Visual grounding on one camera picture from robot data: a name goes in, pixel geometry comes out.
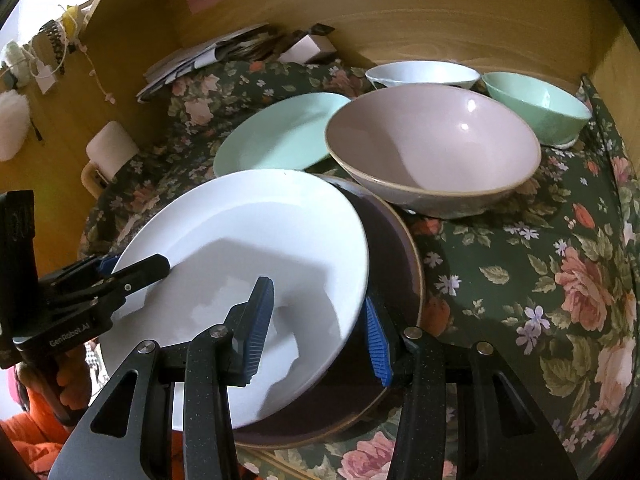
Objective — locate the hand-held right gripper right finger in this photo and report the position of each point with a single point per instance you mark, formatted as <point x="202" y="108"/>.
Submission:
<point x="376" y="345"/>

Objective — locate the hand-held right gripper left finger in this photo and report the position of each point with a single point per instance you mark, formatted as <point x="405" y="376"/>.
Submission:
<point x="257" y="332"/>

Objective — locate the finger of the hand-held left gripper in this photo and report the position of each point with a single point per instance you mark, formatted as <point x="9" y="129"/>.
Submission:
<point x="142" y="272"/>
<point x="106" y="265"/>

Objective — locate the dark purple plate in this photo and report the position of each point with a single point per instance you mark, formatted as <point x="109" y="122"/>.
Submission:
<point x="390" y="270"/>

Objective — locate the white plate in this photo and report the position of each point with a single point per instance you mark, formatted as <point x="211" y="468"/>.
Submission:
<point x="240" y="230"/>

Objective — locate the mint green bowl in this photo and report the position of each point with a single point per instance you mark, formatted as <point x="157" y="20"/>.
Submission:
<point x="540" y="105"/>

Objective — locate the person's left hand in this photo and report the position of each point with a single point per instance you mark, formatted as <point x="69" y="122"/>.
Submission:
<point x="76" y="380"/>

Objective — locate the beige roll holder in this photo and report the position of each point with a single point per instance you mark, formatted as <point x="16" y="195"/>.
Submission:
<point x="91" y="182"/>

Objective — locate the white paper roll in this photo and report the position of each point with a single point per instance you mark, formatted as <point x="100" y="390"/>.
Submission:
<point x="112" y="147"/>

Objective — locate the white fluffy ball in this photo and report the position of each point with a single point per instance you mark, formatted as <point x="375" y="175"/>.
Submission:
<point x="12" y="125"/>

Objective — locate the floral dark green cloth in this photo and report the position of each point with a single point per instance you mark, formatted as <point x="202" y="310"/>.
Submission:
<point x="525" y="260"/>

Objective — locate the orange clothing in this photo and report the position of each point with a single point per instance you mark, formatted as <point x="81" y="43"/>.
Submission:
<point x="30" y="440"/>

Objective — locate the mint green plate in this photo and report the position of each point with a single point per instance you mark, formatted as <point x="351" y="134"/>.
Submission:
<point x="270" y="135"/>

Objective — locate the small white plush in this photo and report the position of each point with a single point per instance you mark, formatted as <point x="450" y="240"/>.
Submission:
<point x="15" y="60"/>

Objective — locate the large pink bowl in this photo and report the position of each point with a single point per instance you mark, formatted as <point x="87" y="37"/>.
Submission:
<point x="425" y="150"/>

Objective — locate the pile of papers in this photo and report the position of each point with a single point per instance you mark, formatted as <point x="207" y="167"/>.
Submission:
<point x="200" y="55"/>

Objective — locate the white bowl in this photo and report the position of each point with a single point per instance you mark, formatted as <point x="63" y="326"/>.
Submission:
<point x="420" y="72"/>

